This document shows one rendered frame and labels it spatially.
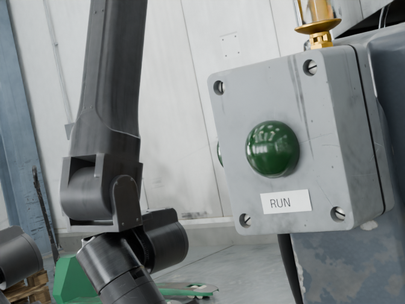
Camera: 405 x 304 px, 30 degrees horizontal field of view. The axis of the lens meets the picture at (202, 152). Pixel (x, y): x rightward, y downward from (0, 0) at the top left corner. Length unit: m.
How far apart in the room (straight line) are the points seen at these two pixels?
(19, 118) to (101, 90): 8.22
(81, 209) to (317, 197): 0.45
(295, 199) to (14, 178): 8.93
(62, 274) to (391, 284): 5.69
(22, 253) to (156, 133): 6.73
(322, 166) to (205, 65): 6.83
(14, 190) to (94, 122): 8.54
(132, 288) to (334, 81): 0.46
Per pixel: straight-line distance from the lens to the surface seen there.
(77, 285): 6.08
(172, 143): 7.60
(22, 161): 8.96
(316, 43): 0.46
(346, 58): 0.39
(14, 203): 9.34
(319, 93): 0.37
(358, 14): 0.75
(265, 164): 0.38
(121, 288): 0.78
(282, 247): 0.48
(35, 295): 6.44
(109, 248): 0.79
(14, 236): 1.06
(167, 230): 0.85
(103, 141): 0.78
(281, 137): 0.38
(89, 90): 0.81
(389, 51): 0.41
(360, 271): 0.43
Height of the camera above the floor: 1.31
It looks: 3 degrees down
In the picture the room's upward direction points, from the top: 11 degrees counter-clockwise
